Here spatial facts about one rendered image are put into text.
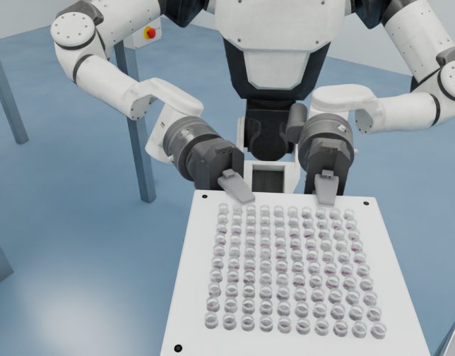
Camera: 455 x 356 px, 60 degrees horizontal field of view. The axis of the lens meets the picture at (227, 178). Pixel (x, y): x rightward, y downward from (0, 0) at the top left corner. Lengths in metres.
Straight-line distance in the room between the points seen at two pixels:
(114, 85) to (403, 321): 0.58
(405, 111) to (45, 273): 1.61
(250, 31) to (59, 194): 1.70
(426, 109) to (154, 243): 1.42
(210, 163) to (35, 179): 2.04
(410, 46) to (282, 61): 0.26
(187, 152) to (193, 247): 0.19
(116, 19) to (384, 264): 0.66
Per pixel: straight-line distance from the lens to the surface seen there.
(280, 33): 0.87
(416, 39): 0.90
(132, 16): 0.87
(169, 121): 0.67
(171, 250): 1.88
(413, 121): 0.81
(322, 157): 0.55
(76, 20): 0.82
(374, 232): 0.51
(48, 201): 2.32
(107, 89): 0.75
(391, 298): 0.45
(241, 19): 0.86
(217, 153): 0.52
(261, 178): 1.04
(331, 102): 0.70
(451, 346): 0.68
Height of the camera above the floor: 1.38
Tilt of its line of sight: 38 degrees down
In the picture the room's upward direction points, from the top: straight up
